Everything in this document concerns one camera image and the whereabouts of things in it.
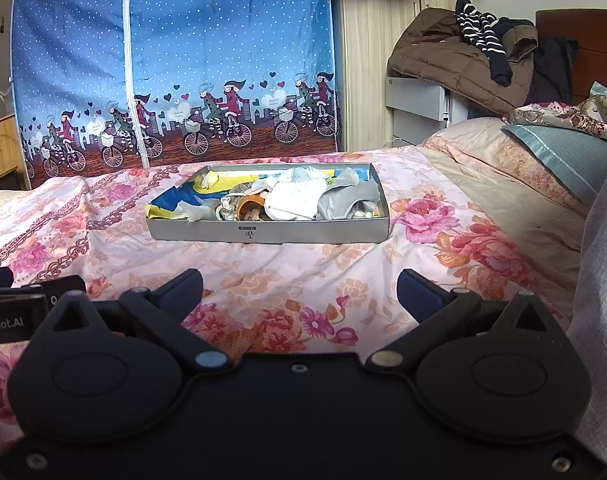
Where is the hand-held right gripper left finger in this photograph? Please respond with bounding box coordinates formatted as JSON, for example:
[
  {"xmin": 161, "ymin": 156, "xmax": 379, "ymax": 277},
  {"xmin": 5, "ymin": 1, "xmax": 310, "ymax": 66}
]
[{"xmin": 44, "ymin": 268, "xmax": 234, "ymax": 373}]

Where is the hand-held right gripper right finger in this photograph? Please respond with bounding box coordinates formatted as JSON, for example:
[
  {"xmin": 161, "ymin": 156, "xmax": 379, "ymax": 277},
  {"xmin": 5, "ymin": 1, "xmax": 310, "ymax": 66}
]
[{"xmin": 366, "ymin": 268, "xmax": 559, "ymax": 368}]

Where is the white tissue cloth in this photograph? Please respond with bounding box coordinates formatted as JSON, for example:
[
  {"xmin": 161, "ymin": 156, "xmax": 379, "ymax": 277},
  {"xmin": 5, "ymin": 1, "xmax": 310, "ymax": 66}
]
[{"xmin": 176, "ymin": 200, "xmax": 219, "ymax": 223}]

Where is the grey cardboard box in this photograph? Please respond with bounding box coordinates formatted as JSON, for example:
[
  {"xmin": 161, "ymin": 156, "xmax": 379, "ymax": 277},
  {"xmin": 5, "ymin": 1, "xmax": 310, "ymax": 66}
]
[{"xmin": 145, "ymin": 161, "xmax": 391, "ymax": 244}]

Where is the grey soft garment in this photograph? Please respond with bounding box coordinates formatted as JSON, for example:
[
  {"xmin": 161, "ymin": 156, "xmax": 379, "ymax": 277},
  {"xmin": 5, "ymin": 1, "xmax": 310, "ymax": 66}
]
[{"xmin": 316, "ymin": 180, "xmax": 384, "ymax": 221}]

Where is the white quilted cloth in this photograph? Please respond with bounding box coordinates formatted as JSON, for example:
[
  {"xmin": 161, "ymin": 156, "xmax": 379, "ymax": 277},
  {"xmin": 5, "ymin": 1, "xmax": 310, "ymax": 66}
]
[{"xmin": 265, "ymin": 179, "xmax": 329, "ymax": 221}]

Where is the white printed cloth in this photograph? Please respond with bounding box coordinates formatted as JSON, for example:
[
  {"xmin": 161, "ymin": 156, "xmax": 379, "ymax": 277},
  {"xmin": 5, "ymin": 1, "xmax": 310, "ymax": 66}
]
[{"xmin": 278, "ymin": 166, "xmax": 324, "ymax": 183}]

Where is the grey box with cartoon lining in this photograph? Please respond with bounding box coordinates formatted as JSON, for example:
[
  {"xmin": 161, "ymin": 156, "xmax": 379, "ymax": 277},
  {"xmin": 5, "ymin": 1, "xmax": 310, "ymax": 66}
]
[{"xmin": 148, "ymin": 167, "xmax": 374, "ymax": 221}]

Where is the pink floral bed sheet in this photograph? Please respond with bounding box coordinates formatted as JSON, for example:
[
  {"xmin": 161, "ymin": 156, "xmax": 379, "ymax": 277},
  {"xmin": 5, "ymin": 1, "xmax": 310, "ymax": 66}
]
[{"xmin": 0, "ymin": 145, "xmax": 584, "ymax": 461}]

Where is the light wooden nightstand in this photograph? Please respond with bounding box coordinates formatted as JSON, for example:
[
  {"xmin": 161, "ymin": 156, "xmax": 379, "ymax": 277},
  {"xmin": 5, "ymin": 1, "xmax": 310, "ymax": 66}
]
[{"xmin": 0, "ymin": 112, "xmax": 22, "ymax": 193}]

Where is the pale pink floral quilt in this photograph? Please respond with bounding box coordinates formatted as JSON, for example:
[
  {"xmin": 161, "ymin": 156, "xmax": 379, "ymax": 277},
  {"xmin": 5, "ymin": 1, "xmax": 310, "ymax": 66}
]
[{"xmin": 418, "ymin": 117, "xmax": 599, "ymax": 321}]

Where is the grey storage cabinet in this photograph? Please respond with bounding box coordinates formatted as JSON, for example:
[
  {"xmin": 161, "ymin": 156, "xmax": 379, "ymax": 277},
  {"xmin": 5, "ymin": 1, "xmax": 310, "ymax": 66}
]
[{"xmin": 385, "ymin": 76, "xmax": 484, "ymax": 148}]

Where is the blue-grey satin pillow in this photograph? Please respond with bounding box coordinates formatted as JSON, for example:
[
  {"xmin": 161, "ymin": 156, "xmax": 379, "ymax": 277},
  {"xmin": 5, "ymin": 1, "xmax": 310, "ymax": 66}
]
[{"xmin": 501, "ymin": 122, "xmax": 607, "ymax": 206}]

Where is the light wooden wardrobe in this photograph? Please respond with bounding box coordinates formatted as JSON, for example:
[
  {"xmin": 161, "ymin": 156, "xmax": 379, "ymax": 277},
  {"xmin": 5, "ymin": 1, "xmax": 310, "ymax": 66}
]
[{"xmin": 328, "ymin": 0, "xmax": 474, "ymax": 153}]

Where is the brown puffer jacket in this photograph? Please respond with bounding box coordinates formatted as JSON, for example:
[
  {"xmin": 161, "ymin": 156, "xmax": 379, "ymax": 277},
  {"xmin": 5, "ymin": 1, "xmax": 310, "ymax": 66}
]
[{"xmin": 387, "ymin": 7, "xmax": 539, "ymax": 116}]

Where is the blue cyclist print fabric wardrobe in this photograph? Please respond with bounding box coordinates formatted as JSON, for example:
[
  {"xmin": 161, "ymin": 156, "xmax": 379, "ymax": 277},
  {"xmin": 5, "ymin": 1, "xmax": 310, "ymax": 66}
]
[{"xmin": 11, "ymin": 0, "xmax": 344, "ymax": 183}]

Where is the black white striped garment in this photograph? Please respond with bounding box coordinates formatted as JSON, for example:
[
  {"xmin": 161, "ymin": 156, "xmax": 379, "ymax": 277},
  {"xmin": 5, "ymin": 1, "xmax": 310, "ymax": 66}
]
[{"xmin": 455, "ymin": 0, "xmax": 511, "ymax": 86}]

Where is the dark wooden headboard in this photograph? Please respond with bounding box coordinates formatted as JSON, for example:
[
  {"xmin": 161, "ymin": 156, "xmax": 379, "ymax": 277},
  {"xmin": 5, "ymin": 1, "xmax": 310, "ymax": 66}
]
[{"xmin": 535, "ymin": 7, "xmax": 607, "ymax": 106}]

